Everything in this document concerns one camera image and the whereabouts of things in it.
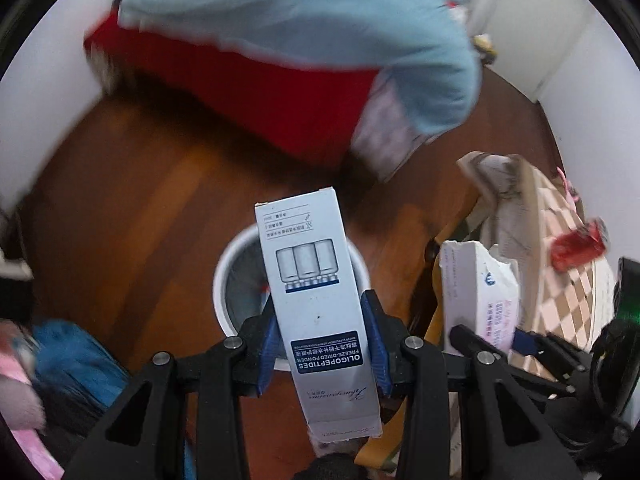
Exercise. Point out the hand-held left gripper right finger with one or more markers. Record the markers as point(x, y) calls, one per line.
point(378, 360)

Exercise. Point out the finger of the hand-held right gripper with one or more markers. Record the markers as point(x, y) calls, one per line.
point(525, 342)
point(462, 339)

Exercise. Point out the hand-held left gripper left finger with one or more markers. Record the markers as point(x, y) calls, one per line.
point(267, 360)

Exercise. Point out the torn white paper box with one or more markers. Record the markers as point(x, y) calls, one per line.
point(475, 290)

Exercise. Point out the white round waste bin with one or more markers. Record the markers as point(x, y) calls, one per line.
point(240, 280)

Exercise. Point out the white and blue carton box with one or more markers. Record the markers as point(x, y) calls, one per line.
point(312, 280)

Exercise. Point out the red drink can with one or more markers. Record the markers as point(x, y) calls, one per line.
point(580, 245)

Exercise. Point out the pink ribbon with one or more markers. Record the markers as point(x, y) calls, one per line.
point(567, 185)

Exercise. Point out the blue cloth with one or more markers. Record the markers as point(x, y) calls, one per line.
point(75, 355)

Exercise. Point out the dark cloth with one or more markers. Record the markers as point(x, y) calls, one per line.
point(70, 420)

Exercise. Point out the pink checked pillow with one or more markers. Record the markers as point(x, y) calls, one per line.
point(392, 130)

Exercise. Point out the pink cloth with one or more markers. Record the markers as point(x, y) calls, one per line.
point(20, 395)

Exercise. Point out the red bed sheet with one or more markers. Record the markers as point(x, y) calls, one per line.
point(280, 90)

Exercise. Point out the bed with blue red bedding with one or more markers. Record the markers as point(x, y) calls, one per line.
point(320, 15)

